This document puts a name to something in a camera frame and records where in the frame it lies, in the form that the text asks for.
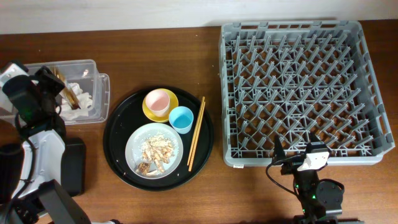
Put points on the food scraps and rice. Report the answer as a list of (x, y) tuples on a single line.
[(156, 151)]

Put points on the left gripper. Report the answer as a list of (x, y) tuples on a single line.
[(47, 76)]

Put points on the grey plate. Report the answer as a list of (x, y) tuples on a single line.
[(133, 152)]

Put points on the brown snack wrapper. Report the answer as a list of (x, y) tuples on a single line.
[(68, 93)]

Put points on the wooden chopstick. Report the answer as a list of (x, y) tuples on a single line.
[(195, 134), (197, 139)]

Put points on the pink cup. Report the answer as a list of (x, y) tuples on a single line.
[(158, 102)]

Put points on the black rectangular food tray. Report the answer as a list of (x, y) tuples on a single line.
[(73, 167)]

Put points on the blue cup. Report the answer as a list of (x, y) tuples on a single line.
[(181, 119)]

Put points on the white tissue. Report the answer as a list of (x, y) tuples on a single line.
[(85, 103)]

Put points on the clear plastic waste bin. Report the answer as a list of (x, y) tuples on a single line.
[(85, 73)]

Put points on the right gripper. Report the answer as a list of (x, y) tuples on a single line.
[(292, 166)]

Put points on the grey dishwasher rack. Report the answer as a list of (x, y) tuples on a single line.
[(292, 78)]

